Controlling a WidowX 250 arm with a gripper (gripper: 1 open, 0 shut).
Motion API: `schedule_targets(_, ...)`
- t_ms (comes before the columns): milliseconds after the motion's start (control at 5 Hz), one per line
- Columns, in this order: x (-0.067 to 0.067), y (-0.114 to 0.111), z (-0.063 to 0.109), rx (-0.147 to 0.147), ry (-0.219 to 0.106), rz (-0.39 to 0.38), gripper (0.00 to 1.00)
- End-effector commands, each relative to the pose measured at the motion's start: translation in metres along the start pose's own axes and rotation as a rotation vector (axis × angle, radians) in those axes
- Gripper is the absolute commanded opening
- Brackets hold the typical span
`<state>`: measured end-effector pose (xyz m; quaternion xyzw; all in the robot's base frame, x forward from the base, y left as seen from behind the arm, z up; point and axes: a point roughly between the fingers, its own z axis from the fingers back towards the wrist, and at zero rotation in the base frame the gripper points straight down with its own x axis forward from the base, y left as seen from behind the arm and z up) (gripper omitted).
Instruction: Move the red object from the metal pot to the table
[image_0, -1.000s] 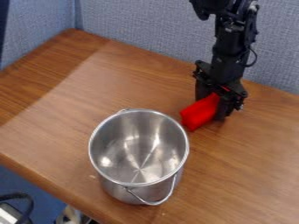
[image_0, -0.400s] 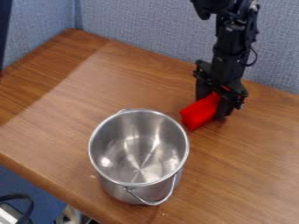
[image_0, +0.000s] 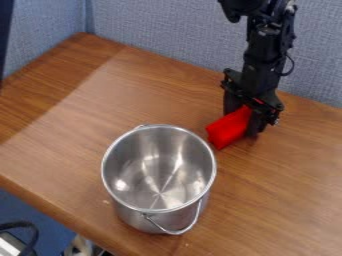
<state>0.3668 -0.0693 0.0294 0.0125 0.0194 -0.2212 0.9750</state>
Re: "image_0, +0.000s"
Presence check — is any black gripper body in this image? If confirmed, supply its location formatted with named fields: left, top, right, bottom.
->
left=221, top=59, right=285, bottom=111

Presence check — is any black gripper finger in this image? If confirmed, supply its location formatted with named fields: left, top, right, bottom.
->
left=246, top=108, right=282, bottom=137
left=224, top=90, right=245, bottom=114

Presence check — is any red rectangular block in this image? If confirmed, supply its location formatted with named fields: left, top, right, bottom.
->
left=206, top=106, right=252, bottom=150

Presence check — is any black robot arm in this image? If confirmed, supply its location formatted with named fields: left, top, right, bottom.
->
left=218, top=0, right=298, bottom=137

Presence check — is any grey box under table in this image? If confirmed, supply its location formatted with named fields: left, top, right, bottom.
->
left=0, top=232, right=38, bottom=256

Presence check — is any metal pot with handle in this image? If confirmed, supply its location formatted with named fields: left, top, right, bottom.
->
left=101, top=124, right=218, bottom=236

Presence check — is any black cable under table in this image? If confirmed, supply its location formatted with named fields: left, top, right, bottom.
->
left=0, top=221, right=41, bottom=256

